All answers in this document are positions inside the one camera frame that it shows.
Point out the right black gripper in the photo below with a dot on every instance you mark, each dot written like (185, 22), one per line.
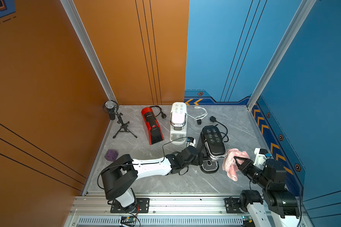
(245, 165)

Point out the red Nespresso coffee machine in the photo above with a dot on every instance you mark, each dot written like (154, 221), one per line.
(152, 127)

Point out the black coffee machine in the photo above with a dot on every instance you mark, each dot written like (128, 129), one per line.
(212, 147)

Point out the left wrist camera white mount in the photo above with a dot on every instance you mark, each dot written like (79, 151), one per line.
(190, 141)

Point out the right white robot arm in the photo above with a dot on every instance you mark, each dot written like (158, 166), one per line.
(260, 218)

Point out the white coffee machine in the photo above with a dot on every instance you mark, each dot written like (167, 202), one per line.
(178, 123)

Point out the black microphone on tripod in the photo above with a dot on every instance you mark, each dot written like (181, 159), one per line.
(111, 107)

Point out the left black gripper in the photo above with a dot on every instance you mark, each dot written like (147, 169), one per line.
(198, 159)

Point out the pink towel cloth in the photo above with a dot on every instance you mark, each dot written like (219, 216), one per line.
(229, 164)

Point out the purple block toy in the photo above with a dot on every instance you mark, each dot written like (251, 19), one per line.
(111, 155)

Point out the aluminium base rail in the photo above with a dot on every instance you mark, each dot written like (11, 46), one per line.
(172, 204)

